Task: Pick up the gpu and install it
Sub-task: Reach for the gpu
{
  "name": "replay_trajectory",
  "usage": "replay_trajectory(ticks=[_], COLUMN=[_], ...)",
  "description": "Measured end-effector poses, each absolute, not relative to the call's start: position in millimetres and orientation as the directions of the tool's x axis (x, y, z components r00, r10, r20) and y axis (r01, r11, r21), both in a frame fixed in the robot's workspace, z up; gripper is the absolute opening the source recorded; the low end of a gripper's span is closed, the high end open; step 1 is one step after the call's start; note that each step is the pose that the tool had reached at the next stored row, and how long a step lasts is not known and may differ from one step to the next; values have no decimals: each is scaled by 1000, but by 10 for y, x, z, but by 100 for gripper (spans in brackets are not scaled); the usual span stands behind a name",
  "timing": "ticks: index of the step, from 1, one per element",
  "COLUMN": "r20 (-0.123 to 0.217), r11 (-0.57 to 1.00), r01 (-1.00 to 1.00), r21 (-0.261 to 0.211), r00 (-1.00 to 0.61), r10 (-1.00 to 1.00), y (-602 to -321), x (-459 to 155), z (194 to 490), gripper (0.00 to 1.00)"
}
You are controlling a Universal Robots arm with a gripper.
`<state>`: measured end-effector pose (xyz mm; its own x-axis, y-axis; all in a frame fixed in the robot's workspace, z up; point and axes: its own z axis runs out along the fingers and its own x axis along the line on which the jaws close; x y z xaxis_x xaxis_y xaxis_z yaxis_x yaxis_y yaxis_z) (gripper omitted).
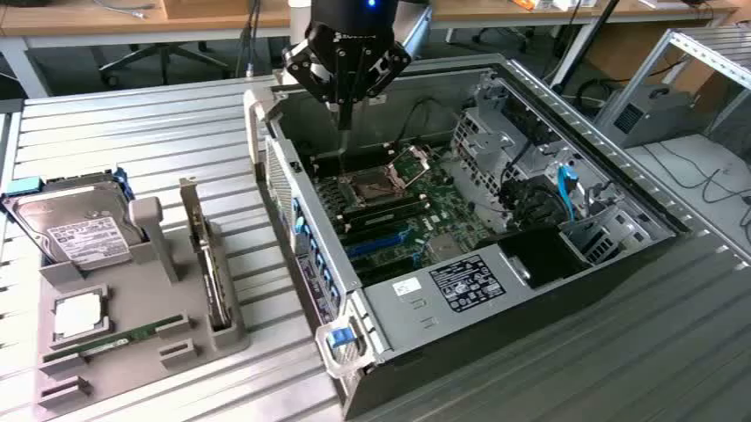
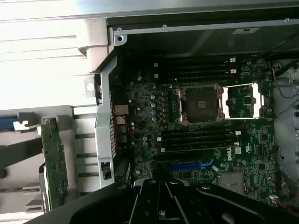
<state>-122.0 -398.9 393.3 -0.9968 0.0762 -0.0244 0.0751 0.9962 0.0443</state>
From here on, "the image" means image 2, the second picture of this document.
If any silver chipset heatsink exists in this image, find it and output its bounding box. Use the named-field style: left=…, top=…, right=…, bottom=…
left=219, top=172, right=244, bottom=187

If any blue expansion slot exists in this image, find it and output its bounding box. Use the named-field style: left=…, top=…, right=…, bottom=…
left=170, top=162, right=204, bottom=171

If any black RAM slot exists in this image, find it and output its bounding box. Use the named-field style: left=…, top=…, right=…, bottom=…
left=163, top=70, right=237, bottom=77
left=161, top=140, right=241, bottom=147
left=161, top=134, right=241, bottom=141
left=163, top=76, right=237, bottom=83
left=163, top=57, right=237, bottom=65
left=160, top=128, right=241, bottom=136
left=163, top=64, right=237, bottom=71

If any silver port block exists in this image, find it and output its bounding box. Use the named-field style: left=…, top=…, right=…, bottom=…
left=114, top=116, right=128, bottom=126

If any open black PC case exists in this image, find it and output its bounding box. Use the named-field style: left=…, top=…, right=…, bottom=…
left=77, top=17, right=299, bottom=224

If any silver ethernet port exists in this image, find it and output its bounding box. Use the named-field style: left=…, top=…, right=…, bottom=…
left=113, top=104, right=129, bottom=115

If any CPU socket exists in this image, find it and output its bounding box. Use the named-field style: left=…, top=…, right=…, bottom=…
left=175, top=83, right=226, bottom=124

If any green motherboard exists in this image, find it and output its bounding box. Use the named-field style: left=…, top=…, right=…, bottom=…
left=109, top=56, right=281, bottom=208

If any metal socket cover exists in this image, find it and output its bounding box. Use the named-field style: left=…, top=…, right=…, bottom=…
left=221, top=81, right=266, bottom=120

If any grey parts rack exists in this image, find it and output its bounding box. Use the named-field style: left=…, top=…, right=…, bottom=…
left=0, top=105, right=100, bottom=224

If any green RAM stick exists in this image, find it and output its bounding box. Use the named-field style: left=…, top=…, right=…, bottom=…
left=0, top=186, right=42, bottom=193

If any hard disk with blue frame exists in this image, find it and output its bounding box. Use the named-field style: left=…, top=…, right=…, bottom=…
left=0, top=114, right=19, bottom=130

